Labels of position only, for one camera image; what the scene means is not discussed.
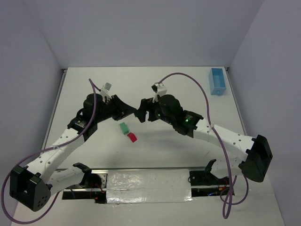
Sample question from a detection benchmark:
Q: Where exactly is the blue plastic box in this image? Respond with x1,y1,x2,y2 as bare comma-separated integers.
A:
208,68,226,96

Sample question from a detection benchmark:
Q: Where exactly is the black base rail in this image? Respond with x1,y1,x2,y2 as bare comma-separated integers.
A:
63,167,229,204

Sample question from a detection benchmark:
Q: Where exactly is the light green long block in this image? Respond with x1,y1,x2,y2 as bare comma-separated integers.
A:
119,122,129,135

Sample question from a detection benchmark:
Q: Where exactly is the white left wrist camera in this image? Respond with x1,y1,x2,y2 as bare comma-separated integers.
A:
100,83,111,99

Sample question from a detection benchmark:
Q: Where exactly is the red wood block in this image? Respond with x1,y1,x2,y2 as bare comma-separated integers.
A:
127,132,137,143

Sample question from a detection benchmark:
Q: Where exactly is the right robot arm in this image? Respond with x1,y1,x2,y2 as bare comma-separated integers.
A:
135,95,273,183

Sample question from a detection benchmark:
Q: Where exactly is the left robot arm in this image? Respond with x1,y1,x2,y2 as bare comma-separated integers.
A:
9,94,136,212

